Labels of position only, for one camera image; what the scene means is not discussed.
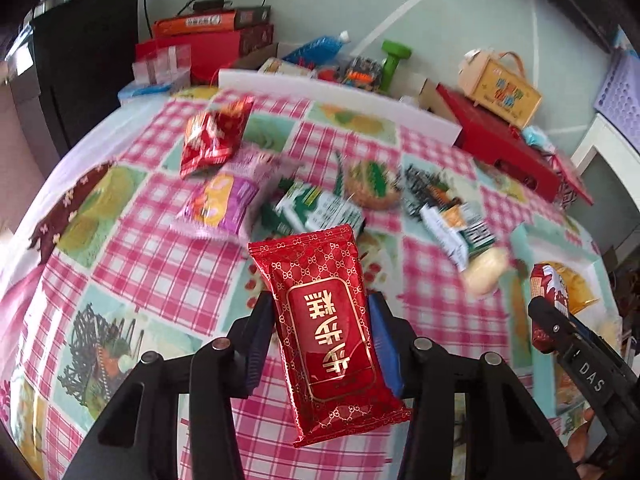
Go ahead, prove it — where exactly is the red gold-print snack packet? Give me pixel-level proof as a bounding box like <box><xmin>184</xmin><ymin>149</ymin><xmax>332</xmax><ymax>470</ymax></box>
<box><xmin>247</xmin><ymin>225</ymin><xmax>413</xmax><ymax>448</ymax></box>

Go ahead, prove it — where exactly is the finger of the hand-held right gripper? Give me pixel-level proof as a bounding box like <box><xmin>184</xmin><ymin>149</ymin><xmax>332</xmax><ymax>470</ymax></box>
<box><xmin>527</xmin><ymin>297</ymin><xmax>626</xmax><ymax>361</ymax></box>

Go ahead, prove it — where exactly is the green dumbbell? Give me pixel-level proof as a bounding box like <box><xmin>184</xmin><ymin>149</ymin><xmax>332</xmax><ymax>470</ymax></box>
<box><xmin>377</xmin><ymin>40</ymin><xmax>413</xmax><ymax>93</ymax></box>

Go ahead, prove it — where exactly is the round pastry green-trimmed wrapper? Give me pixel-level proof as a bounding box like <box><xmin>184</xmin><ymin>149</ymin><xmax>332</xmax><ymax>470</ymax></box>
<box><xmin>345</xmin><ymin>159</ymin><xmax>403</xmax><ymax>211</ymax></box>

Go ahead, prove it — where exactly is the black box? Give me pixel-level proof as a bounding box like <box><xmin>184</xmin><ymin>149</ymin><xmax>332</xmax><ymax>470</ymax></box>
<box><xmin>232</xmin><ymin>6</ymin><xmax>272</xmax><ymax>30</ymax></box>

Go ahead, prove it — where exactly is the red picture-print snack packet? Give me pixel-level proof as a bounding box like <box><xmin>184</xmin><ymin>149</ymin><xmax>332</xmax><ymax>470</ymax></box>
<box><xmin>180</xmin><ymin>96</ymin><xmax>255</xmax><ymax>180</ymax></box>

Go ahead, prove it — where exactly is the small red white snack packet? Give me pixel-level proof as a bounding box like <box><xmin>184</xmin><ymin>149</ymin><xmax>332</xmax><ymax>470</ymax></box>
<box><xmin>530</xmin><ymin>262</ymin><xmax>573</xmax><ymax>353</ymax></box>

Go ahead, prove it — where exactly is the purple basket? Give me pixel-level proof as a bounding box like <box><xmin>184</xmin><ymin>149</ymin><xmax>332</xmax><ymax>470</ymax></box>
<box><xmin>594</xmin><ymin>45</ymin><xmax>640</xmax><ymax>126</ymax></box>

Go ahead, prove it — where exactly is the black cabinet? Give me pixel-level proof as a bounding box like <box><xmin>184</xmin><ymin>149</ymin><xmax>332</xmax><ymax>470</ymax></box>
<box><xmin>30</xmin><ymin>0</ymin><xmax>143</xmax><ymax>161</ymax></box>

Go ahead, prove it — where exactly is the maroon patterned box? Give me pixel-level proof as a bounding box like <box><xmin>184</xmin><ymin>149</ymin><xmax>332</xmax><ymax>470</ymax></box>
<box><xmin>237</xmin><ymin>24</ymin><xmax>275</xmax><ymax>56</ymax></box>

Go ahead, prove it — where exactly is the light blue face mask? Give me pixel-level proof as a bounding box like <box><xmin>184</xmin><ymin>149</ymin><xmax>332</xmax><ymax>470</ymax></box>
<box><xmin>522</xmin><ymin>126</ymin><xmax>556</xmax><ymax>153</ymax></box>

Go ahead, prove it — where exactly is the beige carry box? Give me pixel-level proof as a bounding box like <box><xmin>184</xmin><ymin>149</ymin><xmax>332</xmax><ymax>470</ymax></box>
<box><xmin>459</xmin><ymin>49</ymin><xmax>543</xmax><ymax>131</ymax></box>

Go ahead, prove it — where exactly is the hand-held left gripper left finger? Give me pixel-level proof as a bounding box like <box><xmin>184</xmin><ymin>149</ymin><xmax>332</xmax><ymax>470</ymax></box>
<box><xmin>65</xmin><ymin>290</ymin><xmax>276</xmax><ymax>480</ymax></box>

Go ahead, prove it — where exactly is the blue bottle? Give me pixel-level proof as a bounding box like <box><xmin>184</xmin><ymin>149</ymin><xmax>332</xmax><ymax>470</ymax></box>
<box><xmin>282</xmin><ymin>31</ymin><xmax>351</xmax><ymax>66</ymax></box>

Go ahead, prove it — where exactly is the person's right hand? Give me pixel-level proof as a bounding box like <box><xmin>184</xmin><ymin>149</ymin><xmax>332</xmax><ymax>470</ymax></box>
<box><xmin>565</xmin><ymin>407</ymin><xmax>601</xmax><ymax>480</ymax></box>

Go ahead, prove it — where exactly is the teal tray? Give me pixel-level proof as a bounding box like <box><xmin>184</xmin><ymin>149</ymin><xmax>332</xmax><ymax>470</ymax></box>
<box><xmin>510</xmin><ymin>222</ymin><xmax>626</xmax><ymax>416</ymax></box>

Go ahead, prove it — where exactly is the dark colourful toy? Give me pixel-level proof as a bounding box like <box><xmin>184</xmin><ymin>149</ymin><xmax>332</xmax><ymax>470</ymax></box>
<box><xmin>345</xmin><ymin>57</ymin><xmax>383</xmax><ymax>91</ymax></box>

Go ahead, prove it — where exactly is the cardboard box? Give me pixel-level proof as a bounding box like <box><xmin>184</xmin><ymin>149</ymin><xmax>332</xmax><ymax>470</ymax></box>
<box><xmin>232</xmin><ymin>42</ymin><xmax>463</xmax><ymax>126</ymax></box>

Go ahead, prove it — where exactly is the light blue box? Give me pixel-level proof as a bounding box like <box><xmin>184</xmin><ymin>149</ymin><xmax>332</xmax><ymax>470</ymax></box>
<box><xmin>119</xmin><ymin>82</ymin><xmax>173</xmax><ymax>108</ymax></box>

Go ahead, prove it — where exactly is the red patterned box lid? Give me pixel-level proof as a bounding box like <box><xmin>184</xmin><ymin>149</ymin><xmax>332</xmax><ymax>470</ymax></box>
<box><xmin>550</xmin><ymin>152</ymin><xmax>596</xmax><ymax>208</ymax></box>

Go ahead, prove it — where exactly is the orange box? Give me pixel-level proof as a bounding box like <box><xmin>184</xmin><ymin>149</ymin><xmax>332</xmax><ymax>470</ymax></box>
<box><xmin>152</xmin><ymin>11</ymin><xmax>238</xmax><ymax>38</ymax></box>

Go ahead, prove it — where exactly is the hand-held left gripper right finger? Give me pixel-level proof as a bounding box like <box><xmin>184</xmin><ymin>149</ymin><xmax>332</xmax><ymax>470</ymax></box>
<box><xmin>367</xmin><ymin>291</ymin><xmax>578</xmax><ymax>480</ymax></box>

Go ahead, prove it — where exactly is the white printed box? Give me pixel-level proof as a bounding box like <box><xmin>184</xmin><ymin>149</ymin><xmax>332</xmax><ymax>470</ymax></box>
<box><xmin>257</xmin><ymin>57</ymin><xmax>316</xmax><ymax>78</ymax></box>

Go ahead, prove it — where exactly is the white foam board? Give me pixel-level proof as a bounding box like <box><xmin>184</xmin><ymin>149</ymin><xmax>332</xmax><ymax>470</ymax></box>
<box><xmin>217</xmin><ymin>69</ymin><xmax>463</xmax><ymax>146</ymax></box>

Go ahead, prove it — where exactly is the large red box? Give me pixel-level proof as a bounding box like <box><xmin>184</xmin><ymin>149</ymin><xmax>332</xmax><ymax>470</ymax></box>
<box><xmin>135</xmin><ymin>30</ymin><xmax>246</xmax><ymax>86</ymax></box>

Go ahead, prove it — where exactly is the purple snack packet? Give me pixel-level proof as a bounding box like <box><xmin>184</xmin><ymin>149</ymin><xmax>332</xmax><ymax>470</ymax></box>
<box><xmin>170</xmin><ymin>150</ymin><xmax>301</xmax><ymax>241</ymax></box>

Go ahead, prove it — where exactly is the red gift box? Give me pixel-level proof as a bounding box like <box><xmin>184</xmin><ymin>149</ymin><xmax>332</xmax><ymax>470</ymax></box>
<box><xmin>435</xmin><ymin>84</ymin><xmax>563</xmax><ymax>203</ymax></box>

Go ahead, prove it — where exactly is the white green yellow-cake packet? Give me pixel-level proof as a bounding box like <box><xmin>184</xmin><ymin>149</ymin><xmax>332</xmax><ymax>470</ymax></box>
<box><xmin>419</xmin><ymin>202</ymin><xmax>511</xmax><ymax>296</ymax></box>

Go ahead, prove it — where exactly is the white side table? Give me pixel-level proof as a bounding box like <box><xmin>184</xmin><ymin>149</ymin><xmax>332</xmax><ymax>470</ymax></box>
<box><xmin>570</xmin><ymin>112</ymin><xmax>640</xmax><ymax>256</ymax></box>

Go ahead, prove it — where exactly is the clear plastic box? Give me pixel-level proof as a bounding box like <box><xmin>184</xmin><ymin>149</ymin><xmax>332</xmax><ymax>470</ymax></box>
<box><xmin>132</xmin><ymin>45</ymin><xmax>192</xmax><ymax>86</ymax></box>

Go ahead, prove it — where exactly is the green white snack packet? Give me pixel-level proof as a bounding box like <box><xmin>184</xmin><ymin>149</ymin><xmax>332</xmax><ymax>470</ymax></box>
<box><xmin>260</xmin><ymin>182</ymin><xmax>366</xmax><ymax>241</ymax></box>

